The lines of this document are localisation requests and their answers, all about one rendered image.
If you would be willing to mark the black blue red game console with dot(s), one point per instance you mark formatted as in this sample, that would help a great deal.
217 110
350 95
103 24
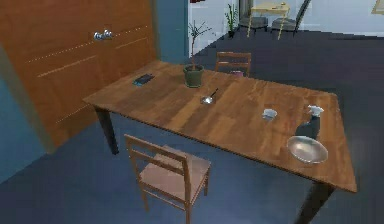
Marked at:
144 79

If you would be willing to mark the green potted bare plant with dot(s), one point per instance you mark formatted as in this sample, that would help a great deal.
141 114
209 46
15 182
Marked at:
193 75

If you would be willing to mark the brown wooden dining table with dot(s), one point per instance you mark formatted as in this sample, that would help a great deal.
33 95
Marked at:
233 113

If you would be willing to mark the small pink cup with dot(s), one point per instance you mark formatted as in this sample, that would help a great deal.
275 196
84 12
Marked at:
237 73

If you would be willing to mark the brown wooden chair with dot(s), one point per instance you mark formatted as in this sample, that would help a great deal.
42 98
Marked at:
173 173
233 61

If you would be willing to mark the small white cup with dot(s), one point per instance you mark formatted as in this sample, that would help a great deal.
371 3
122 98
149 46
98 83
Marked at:
269 114

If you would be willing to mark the green leafy house plant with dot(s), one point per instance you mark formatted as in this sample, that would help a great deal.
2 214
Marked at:
231 20

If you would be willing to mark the dark grey chair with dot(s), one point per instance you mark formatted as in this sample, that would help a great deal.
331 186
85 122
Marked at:
290 21
255 21

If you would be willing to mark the black spray bottle white top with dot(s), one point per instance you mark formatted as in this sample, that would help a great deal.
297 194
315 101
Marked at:
312 128

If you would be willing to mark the grey shallow bowl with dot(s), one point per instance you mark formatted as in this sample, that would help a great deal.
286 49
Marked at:
307 149

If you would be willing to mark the small yellow table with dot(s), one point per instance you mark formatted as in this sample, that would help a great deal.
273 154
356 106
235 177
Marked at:
270 9

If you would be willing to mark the brown wooden room door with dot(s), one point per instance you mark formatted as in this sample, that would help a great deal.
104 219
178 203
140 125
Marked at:
66 66

